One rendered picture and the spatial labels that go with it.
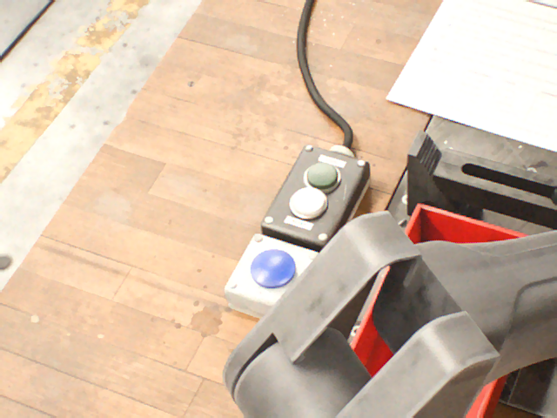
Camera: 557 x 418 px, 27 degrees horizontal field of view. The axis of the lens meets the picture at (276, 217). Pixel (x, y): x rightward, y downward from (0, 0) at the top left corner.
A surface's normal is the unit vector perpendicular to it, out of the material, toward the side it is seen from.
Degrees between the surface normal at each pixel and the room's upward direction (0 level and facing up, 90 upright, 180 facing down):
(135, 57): 0
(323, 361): 20
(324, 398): 1
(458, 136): 0
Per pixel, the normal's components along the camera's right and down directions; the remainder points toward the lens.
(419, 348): -0.64, -0.18
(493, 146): -0.09, -0.61
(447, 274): 0.27, -0.72
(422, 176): -0.41, 0.75
